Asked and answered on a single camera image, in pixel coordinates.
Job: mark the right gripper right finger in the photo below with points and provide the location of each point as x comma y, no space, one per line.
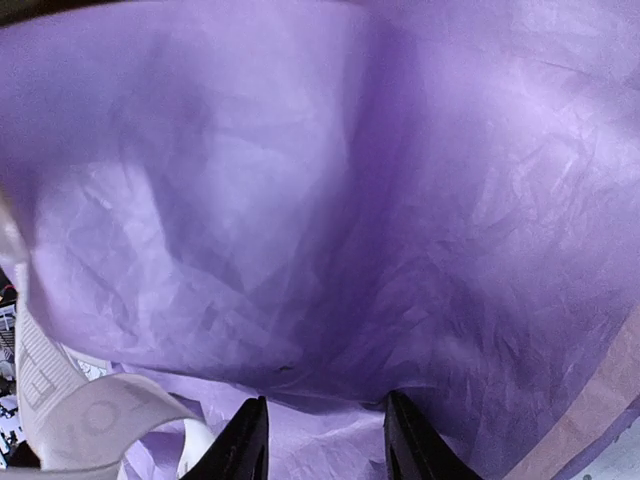
413,448

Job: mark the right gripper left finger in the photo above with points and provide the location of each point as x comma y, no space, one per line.
241,450

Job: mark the white printed ribbon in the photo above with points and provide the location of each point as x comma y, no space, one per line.
80,428

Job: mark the pink wrapping paper sheet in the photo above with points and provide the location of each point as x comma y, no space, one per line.
324,201

